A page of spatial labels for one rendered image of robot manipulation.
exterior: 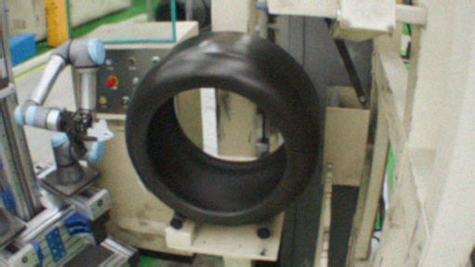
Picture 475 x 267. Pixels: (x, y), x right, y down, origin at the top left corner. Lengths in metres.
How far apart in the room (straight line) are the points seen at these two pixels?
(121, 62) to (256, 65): 1.06
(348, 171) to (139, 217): 1.26
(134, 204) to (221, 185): 0.90
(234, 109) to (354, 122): 0.43
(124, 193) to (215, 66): 1.37
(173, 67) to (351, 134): 0.66
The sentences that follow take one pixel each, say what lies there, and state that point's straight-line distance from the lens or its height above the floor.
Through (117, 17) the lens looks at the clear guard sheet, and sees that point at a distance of 2.08.
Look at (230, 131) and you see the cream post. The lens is 1.70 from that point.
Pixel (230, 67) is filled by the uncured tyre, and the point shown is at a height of 1.43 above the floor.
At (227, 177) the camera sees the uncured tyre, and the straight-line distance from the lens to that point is 1.66.
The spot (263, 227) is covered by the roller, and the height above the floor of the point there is 0.92.
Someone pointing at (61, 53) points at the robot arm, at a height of 1.31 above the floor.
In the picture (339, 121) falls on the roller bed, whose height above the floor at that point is 1.15.
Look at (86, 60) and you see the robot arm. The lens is 1.96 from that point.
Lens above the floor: 1.84
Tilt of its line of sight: 28 degrees down
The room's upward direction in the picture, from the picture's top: 1 degrees counter-clockwise
